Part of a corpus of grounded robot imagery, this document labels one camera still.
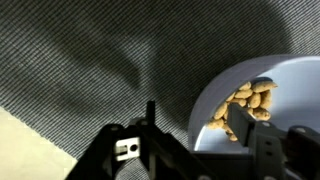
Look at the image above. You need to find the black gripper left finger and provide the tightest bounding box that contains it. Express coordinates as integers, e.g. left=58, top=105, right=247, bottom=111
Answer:
left=146, top=101, right=155, bottom=124

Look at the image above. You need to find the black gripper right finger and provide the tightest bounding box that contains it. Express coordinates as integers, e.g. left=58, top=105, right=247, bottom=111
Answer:
left=227, top=103, right=256, bottom=147

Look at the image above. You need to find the dark blue cloth mat left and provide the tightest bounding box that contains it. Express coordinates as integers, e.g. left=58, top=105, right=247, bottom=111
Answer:
left=0, top=0, right=320, bottom=180

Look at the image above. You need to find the peanuts pile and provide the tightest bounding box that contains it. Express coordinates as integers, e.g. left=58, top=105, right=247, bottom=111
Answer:
left=206, top=81, right=278, bottom=142

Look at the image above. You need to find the blue bowl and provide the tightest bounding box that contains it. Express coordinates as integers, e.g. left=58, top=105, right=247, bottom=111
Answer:
left=188, top=55, right=320, bottom=154

